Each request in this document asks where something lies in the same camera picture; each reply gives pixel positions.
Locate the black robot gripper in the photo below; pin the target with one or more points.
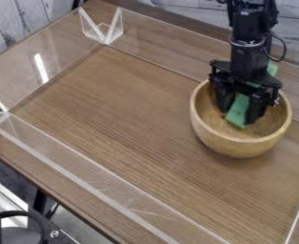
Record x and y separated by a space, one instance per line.
244 75

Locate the green rectangular block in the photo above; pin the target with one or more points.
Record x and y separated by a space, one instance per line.
237 111

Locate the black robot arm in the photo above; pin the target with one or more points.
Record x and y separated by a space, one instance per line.
252 18

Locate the brown wooden bowl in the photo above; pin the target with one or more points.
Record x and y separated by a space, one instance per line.
225 138

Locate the clear acrylic tray walls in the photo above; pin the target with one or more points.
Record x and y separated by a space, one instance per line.
94 93

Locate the black table leg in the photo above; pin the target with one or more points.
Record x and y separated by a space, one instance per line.
39 201

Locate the black office chair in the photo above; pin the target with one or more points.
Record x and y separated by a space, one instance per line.
46 233

